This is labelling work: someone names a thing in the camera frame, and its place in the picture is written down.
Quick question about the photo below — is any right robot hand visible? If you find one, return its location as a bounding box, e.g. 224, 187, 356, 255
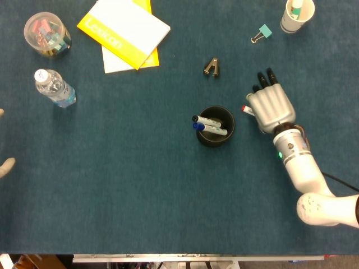
246, 67, 298, 134

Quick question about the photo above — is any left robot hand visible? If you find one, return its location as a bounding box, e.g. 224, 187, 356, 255
0, 108, 16, 179

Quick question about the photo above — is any red-capped whiteboard marker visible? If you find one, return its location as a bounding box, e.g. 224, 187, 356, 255
241, 104, 256, 117

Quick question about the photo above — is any black mesh pen holder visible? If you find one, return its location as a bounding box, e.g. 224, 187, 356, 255
195, 105, 236, 148

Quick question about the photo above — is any blue-capped whiteboard marker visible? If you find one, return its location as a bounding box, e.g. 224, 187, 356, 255
192, 122, 228, 136

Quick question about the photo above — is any black-capped whiteboard marker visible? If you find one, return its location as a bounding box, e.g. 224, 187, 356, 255
191, 114, 222, 127

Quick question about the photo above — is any dark metal staple remover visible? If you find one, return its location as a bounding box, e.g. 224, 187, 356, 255
202, 57, 221, 77

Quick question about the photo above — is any teal binder clip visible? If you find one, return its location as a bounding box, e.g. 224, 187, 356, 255
250, 24, 274, 44

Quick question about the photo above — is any white paper cup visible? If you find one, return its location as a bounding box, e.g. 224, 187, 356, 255
280, 0, 316, 35

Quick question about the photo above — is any clear plastic water bottle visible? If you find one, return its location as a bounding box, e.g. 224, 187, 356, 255
34, 68, 77, 109

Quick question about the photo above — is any brown cardboard box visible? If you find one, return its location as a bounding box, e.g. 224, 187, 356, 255
11, 254, 67, 269

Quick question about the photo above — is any white glue stick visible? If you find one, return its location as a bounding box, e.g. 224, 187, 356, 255
290, 0, 304, 20

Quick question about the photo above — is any blue felt table mat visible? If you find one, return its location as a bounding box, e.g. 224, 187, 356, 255
0, 0, 359, 256

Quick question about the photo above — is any clear jar of binder clips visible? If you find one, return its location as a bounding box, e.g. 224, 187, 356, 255
23, 11, 72, 59

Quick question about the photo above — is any white notebook with yellow edge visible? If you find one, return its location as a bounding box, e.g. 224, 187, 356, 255
101, 0, 160, 75

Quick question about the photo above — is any yellow and white notebook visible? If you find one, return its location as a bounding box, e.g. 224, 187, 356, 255
76, 0, 171, 71

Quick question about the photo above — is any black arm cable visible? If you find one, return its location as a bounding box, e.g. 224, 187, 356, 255
321, 171, 359, 194

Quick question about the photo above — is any metal table edge rail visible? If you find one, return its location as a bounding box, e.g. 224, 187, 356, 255
72, 253, 325, 264

